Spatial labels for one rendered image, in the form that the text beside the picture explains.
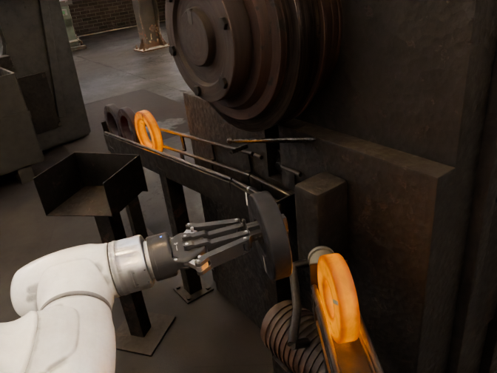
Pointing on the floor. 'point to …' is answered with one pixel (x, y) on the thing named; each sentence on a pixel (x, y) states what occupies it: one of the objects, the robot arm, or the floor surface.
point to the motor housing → (279, 318)
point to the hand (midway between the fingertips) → (267, 227)
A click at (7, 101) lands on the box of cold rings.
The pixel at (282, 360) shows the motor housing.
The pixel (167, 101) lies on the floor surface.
